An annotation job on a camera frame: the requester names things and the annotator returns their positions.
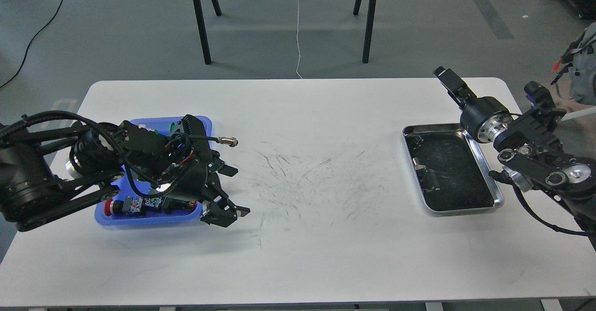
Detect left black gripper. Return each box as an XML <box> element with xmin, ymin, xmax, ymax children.
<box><xmin>164</xmin><ymin>152</ymin><xmax>251</xmax><ymax>228</ymax></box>

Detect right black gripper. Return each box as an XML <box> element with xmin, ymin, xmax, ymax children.
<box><xmin>433</xmin><ymin>66</ymin><xmax>513</xmax><ymax>143</ymax></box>

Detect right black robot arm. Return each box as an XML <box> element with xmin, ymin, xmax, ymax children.
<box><xmin>433</xmin><ymin>67</ymin><xmax>596</xmax><ymax>244</ymax></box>

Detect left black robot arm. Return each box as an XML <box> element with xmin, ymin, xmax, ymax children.
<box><xmin>0</xmin><ymin>111</ymin><xmax>251</xmax><ymax>232</ymax></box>

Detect small black industrial part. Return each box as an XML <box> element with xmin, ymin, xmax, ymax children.
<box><xmin>412</xmin><ymin>135</ymin><xmax>424</xmax><ymax>145</ymax></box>

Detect steel metal tray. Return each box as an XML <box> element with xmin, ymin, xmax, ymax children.
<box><xmin>402</xmin><ymin>123</ymin><xmax>505</xmax><ymax>216</ymax></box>

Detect blue plastic tray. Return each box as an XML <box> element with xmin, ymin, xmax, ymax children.
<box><xmin>95</xmin><ymin>116</ymin><xmax>203</xmax><ymax>226</ymax></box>

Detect grey backpack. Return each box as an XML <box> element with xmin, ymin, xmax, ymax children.
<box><xmin>550</xmin><ymin>22</ymin><xmax>596</xmax><ymax>106</ymax></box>

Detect white office chair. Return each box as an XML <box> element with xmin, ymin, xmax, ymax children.
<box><xmin>561</xmin><ymin>106</ymin><xmax>596</xmax><ymax>122</ymax></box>

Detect right black stand legs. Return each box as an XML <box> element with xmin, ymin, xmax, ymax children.
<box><xmin>352</xmin><ymin>0</ymin><xmax>377</xmax><ymax>64</ymax></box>

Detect black stand legs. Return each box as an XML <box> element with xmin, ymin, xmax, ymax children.
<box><xmin>192</xmin><ymin>0</ymin><xmax>222</xmax><ymax>65</ymax></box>
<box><xmin>352</xmin><ymin>0</ymin><xmax>377</xmax><ymax>64</ymax></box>

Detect left black stand legs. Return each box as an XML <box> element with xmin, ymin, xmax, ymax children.
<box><xmin>192</xmin><ymin>0</ymin><xmax>222</xmax><ymax>65</ymax></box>

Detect red push button switch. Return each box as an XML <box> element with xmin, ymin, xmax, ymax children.
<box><xmin>103</xmin><ymin>196</ymin><xmax>201</xmax><ymax>217</ymax></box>

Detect black floor cable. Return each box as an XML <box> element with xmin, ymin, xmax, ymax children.
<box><xmin>0</xmin><ymin>0</ymin><xmax>117</xmax><ymax>89</ymax></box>

